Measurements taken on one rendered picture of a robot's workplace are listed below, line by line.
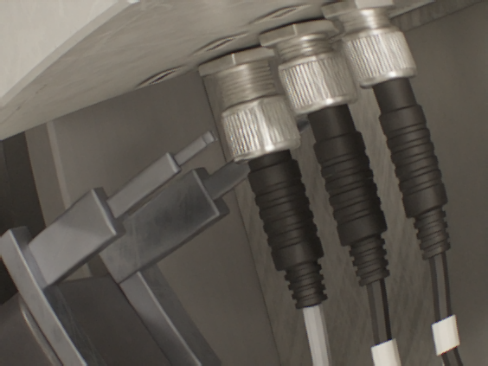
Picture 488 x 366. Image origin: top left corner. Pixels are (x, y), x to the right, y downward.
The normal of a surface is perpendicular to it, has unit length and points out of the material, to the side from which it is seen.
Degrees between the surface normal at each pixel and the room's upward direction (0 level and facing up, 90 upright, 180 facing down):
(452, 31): 90
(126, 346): 44
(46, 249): 62
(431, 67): 90
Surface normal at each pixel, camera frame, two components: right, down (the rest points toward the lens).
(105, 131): 0.37, -0.17
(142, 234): -0.44, 0.08
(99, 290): 0.75, -0.52
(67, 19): -0.88, 0.25
